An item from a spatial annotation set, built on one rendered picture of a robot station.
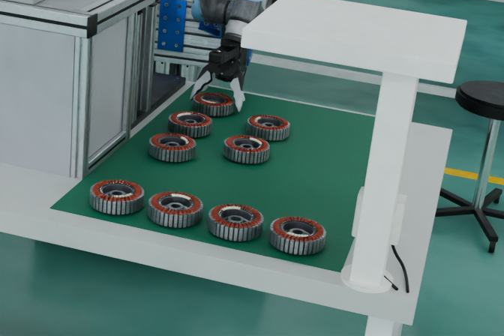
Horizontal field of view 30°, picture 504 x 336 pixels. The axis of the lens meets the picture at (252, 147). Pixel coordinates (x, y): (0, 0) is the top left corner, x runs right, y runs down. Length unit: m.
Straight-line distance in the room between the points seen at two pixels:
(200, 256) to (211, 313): 1.25
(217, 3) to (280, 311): 1.04
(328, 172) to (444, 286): 1.28
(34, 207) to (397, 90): 0.79
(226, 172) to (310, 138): 0.35
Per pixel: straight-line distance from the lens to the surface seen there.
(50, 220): 1.93
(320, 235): 1.87
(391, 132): 1.66
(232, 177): 2.17
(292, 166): 2.26
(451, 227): 3.90
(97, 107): 2.14
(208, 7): 2.74
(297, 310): 3.13
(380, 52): 1.61
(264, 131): 2.39
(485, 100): 3.68
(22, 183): 2.09
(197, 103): 2.53
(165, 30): 3.18
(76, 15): 2.00
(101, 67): 2.12
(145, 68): 2.44
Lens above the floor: 1.62
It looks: 22 degrees down
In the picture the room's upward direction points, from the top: 6 degrees clockwise
